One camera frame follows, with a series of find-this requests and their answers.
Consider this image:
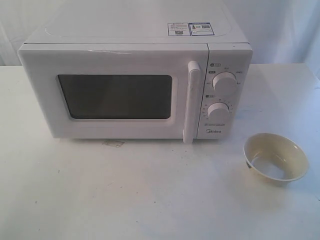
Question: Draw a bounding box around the upper white power knob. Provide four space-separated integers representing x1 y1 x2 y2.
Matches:
212 72 238 95

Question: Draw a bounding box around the white Midea microwave body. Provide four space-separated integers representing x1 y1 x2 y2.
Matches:
19 0 253 140

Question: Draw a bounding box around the cream ceramic bowl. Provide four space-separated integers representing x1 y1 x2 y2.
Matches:
243 133 309 187

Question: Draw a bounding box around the white microwave oven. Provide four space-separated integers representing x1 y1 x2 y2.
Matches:
18 43 209 143

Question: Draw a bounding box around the lower white timer knob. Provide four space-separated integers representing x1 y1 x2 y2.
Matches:
207 102 230 121

